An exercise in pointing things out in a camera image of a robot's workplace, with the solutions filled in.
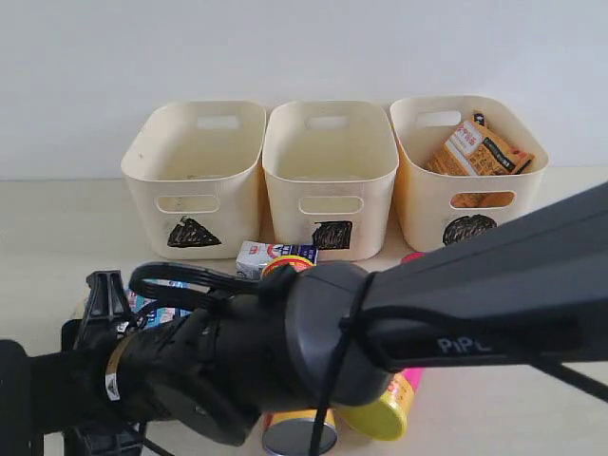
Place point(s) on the white blue milk carton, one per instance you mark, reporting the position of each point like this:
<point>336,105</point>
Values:
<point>254,257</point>

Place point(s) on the cream bin square mark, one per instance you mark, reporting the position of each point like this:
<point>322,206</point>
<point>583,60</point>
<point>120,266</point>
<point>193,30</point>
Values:
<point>329,169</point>

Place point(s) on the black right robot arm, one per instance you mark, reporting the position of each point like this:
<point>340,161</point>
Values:
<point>530,292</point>

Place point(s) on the cream bin triangle mark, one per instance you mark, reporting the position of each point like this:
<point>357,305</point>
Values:
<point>194,175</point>

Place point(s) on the cream bin circle mark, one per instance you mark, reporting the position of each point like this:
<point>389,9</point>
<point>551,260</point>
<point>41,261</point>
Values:
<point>431,207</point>

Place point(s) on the blue snack bag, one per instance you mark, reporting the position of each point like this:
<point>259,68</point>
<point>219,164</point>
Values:
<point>157,315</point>

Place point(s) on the orange snack bag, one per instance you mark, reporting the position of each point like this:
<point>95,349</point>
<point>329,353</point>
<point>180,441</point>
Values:
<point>474,150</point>

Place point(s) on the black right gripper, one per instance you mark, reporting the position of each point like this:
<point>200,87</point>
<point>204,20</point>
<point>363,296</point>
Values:
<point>62,392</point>

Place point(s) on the pink chips can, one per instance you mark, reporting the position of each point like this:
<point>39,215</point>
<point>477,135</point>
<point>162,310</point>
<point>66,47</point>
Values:
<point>386,419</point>

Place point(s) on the yellow chips can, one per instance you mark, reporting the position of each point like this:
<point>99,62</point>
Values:
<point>289,433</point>

